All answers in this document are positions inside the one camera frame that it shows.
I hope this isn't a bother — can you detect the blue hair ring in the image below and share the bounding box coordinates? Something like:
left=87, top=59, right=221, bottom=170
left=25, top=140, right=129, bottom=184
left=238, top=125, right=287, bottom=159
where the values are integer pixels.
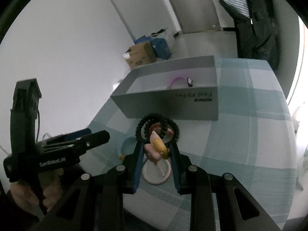
left=117, top=136, right=137, bottom=161

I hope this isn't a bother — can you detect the large black spiral hair tie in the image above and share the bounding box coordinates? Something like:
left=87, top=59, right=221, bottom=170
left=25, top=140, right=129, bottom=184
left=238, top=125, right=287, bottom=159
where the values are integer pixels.
left=135, top=113, right=180, bottom=147

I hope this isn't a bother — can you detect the black white hair clip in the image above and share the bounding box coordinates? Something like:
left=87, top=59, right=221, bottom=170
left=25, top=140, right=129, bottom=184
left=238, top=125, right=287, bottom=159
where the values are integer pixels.
left=187, top=77, right=193, bottom=87

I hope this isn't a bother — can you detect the purple hair ring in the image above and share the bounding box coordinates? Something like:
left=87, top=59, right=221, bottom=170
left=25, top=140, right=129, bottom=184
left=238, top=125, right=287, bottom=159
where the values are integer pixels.
left=167, top=76, right=187, bottom=90

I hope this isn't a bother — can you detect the left hand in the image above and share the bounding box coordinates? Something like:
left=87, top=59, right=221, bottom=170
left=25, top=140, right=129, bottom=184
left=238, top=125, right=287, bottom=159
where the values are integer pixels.
left=9, top=168, right=64, bottom=219

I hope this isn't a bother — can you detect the small orange figurine clip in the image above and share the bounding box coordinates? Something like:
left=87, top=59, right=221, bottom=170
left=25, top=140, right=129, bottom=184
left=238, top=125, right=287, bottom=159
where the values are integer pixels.
left=149, top=123, right=174, bottom=137

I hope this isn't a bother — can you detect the grey open cardboard box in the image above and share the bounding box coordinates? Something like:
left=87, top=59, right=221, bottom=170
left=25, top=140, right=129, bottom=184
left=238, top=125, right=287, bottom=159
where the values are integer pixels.
left=111, top=56, right=219, bottom=121

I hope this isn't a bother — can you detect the brown cardboard box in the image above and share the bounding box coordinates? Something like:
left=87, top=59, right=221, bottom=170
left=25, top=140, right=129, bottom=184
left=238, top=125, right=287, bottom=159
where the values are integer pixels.
left=123, top=41, right=156, bottom=69

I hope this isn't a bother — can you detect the blue shoe box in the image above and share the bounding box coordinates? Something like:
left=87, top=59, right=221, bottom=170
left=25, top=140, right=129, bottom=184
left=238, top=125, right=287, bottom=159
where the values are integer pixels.
left=134, top=36, right=171, bottom=60

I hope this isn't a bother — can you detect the white bag with clothes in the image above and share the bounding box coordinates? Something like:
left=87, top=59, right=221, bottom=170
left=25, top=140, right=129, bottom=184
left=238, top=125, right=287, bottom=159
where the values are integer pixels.
left=151, top=28, right=175, bottom=48

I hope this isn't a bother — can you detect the grey door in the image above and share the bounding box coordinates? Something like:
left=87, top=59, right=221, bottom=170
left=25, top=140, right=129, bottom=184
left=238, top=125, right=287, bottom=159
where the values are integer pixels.
left=169, top=0, right=221, bottom=34

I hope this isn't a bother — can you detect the black hanging jacket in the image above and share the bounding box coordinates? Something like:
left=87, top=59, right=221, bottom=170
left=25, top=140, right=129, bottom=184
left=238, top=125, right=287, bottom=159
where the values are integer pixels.
left=219, top=0, right=279, bottom=70

